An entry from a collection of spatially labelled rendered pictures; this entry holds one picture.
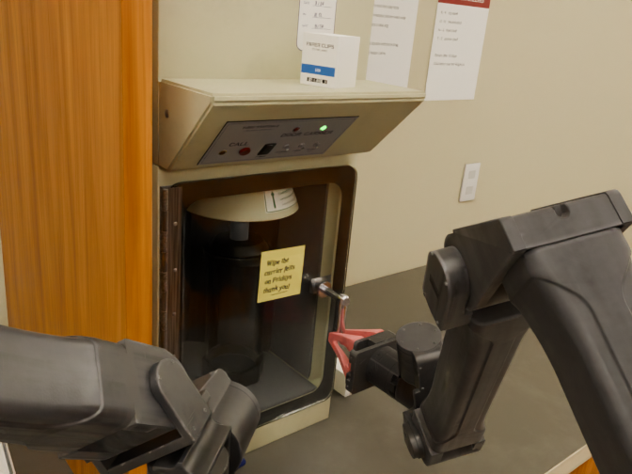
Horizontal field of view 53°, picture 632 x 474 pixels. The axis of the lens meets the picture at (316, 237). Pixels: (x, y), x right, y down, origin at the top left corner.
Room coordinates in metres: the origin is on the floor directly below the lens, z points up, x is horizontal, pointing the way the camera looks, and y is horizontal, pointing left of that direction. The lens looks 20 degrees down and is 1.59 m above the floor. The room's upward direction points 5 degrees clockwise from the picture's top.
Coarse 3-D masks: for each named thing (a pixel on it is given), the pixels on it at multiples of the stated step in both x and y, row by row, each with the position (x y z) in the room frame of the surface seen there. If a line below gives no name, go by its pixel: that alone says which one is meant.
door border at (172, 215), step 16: (176, 192) 0.71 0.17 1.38; (176, 208) 0.71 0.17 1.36; (176, 224) 0.71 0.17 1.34; (176, 240) 0.71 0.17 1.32; (176, 256) 0.71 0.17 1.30; (176, 272) 0.71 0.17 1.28; (176, 288) 0.71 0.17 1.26; (176, 304) 0.71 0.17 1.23; (176, 320) 0.72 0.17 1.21; (176, 336) 0.72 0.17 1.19; (176, 352) 0.72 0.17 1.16
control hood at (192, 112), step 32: (160, 96) 0.71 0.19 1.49; (192, 96) 0.65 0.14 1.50; (224, 96) 0.64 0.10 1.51; (256, 96) 0.66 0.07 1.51; (288, 96) 0.69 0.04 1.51; (320, 96) 0.72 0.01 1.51; (352, 96) 0.75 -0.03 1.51; (384, 96) 0.78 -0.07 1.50; (416, 96) 0.82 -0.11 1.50; (160, 128) 0.71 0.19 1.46; (192, 128) 0.65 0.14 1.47; (352, 128) 0.81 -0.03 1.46; (384, 128) 0.85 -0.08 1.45; (160, 160) 0.71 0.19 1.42; (192, 160) 0.70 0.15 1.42; (256, 160) 0.76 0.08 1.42
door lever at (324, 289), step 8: (320, 288) 0.87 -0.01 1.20; (328, 288) 0.87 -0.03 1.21; (320, 296) 0.87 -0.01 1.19; (336, 296) 0.85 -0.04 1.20; (344, 296) 0.84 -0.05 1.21; (336, 304) 0.84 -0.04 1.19; (344, 304) 0.84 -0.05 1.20; (336, 312) 0.84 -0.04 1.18; (344, 312) 0.84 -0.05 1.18; (336, 320) 0.84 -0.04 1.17; (344, 320) 0.84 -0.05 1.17; (336, 328) 0.84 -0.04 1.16; (344, 328) 0.84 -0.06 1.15
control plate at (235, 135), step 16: (224, 128) 0.67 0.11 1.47; (240, 128) 0.68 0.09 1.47; (256, 128) 0.70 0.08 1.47; (272, 128) 0.71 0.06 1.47; (288, 128) 0.73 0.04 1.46; (304, 128) 0.75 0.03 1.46; (336, 128) 0.79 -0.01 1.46; (224, 144) 0.70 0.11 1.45; (240, 144) 0.71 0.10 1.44; (256, 144) 0.73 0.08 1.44; (288, 144) 0.76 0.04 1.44; (320, 144) 0.80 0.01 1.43; (208, 160) 0.71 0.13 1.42; (224, 160) 0.73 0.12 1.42; (240, 160) 0.74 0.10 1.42
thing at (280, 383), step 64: (192, 192) 0.73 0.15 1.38; (256, 192) 0.79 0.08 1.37; (320, 192) 0.86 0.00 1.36; (192, 256) 0.73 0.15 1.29; (256, 256) 0.79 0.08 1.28; (320, 256) 0.87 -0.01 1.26; (192, 320) 0.73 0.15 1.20; (256, 320) 0.80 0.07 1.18; (320, 320) 0.88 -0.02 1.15; (256, 384) 0.80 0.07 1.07; (320, 384) 0.89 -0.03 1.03
